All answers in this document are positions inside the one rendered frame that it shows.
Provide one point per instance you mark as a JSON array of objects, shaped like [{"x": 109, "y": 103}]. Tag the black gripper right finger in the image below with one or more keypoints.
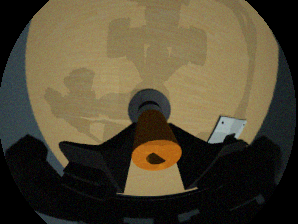
[{"x": 198, "y": 156}]

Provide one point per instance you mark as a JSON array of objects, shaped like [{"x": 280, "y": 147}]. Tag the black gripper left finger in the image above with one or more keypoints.
[{"x": 113, "y": 157}]

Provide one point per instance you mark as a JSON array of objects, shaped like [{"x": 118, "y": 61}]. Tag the orange knob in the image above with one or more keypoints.
[{"x": 154, "y": 146}]

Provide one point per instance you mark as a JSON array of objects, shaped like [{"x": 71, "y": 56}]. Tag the dark grey round pedestal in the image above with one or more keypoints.
[{"x": 145, "y": 100}]

